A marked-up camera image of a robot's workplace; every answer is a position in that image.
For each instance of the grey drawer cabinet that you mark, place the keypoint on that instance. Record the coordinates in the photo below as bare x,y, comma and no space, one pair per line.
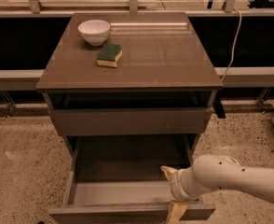
160,52

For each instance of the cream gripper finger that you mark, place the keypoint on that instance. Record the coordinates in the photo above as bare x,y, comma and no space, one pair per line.
168,171
175,211

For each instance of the grey top drawer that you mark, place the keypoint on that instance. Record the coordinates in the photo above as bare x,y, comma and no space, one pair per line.
127,113

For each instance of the green yellow sponge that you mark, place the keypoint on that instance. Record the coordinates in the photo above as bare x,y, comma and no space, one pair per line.
109,55

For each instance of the grey drawer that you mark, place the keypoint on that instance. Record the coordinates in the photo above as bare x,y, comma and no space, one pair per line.
117,179
127,113

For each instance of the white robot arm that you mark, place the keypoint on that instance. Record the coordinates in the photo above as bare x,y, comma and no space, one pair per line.
209,173

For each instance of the white ceramic bowl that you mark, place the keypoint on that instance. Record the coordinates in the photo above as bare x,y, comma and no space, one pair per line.
95,32

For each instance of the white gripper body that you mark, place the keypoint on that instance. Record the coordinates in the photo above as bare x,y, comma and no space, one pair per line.
175,185

